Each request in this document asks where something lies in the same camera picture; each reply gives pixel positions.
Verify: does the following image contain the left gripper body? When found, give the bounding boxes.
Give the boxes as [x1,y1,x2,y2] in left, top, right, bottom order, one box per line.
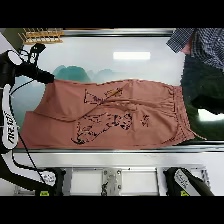
[30,66,56,86]

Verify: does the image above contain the red-brown printed pants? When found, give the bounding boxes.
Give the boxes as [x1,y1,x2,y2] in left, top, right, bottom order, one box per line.
[15,78,198,150]

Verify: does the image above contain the brown clothes hanger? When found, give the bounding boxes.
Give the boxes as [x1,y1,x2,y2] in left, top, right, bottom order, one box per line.
[17,28,65,46]

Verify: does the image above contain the checked shirt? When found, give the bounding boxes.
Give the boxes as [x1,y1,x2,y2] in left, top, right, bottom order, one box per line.
[165,28,224,73]

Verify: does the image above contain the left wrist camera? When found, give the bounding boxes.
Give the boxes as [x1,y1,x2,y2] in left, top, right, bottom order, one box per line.
[27,42,48,65]

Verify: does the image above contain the black cable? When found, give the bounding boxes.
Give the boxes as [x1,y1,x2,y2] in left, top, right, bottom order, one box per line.
[8,79,46,181]

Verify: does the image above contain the silver frame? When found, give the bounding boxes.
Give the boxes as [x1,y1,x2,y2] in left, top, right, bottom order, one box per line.
[0,28,224,197]

